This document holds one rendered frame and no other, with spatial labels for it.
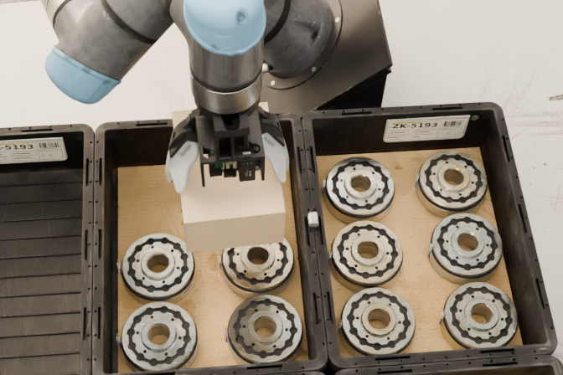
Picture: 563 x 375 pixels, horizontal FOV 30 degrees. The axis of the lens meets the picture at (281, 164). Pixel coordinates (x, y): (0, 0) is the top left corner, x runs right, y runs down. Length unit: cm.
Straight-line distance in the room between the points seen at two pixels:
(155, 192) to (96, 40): 54
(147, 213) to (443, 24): 71
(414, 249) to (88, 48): 65
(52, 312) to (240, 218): 39
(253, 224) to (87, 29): 32
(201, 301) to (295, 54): 43
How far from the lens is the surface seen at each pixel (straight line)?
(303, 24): 168
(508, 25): 200
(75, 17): 112
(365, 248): 153
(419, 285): 153
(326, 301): 139
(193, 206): 124
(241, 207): 124
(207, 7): 98
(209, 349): 147
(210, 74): 103
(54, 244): 157
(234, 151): 112
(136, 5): 107
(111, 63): 110
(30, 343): 151
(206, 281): 152
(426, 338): 150
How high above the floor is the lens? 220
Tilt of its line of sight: 58 degrees down
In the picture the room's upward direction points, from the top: 3 degrees clockwise
